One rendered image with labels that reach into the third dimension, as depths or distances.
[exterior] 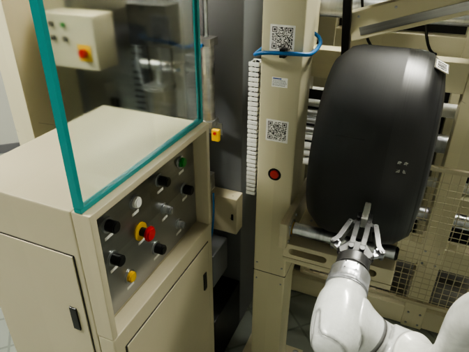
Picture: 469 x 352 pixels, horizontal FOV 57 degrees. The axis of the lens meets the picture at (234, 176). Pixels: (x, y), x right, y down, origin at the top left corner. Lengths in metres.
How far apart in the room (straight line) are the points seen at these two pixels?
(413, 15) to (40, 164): 1.24
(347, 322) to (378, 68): 0.67
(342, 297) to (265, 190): 0.69
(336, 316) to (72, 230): 0.57
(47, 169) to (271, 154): 0.70
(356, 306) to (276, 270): 0.82
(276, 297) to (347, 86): 0.94
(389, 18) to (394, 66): 0.43
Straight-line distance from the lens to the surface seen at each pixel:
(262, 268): 1.72
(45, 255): 1.10
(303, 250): 1.47
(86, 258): 1.01
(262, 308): 1.87
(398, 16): 1.64
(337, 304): 0.90
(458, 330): 0.70
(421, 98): 1.18
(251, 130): 1.44
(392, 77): 1.21
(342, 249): 1.05
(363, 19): 1.66
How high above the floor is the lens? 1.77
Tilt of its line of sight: 29 degrees down
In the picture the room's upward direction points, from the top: straight up
